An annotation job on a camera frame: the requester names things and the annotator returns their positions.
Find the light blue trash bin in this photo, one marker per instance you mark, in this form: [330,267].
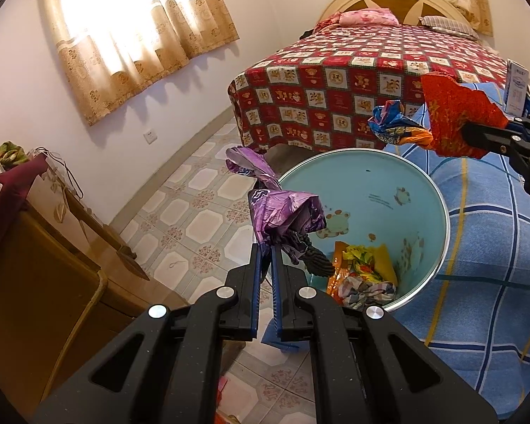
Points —
[380,185]

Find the pink floral pillow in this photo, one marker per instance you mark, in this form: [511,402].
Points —
[366,16]

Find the maroon cloth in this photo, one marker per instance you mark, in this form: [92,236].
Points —
[13,185]

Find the white wall socket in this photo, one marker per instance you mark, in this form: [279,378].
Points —
[149,136]

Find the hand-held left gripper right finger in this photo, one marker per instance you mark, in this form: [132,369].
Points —
[280,300]

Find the wooden cabinet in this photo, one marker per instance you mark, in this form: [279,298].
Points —
[39,274]

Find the red checkered blanket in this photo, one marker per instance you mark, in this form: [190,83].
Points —
[335,75]

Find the purple foil wrapper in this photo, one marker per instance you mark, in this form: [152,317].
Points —
[282,212]

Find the beige patterned wide curtain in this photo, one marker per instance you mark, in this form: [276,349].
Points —
[115,53]

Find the orange mesh bag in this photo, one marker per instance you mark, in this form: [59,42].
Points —
[335,282]

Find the blue orange foil wrapper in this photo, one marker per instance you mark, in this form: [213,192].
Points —
[393,128]

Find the tall white blue box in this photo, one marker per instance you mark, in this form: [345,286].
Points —
[517,88]

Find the yellow wrapper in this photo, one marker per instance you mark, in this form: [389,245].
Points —
[360,260]

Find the red foil wrapper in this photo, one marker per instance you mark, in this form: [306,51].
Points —
[446,110]

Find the blue plaid tablecloth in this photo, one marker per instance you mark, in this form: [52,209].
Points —
[490,251]

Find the green yellow cloth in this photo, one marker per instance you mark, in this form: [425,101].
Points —
[11,152]

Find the striped pillow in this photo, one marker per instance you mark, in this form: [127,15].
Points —
[448,26]

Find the yellow foam piece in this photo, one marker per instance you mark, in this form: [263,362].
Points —
[385,265]

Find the beige patterned narrow curtain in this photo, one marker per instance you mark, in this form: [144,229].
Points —
[472,0]

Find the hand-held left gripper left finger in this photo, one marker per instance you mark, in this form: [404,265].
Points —
[258,291]

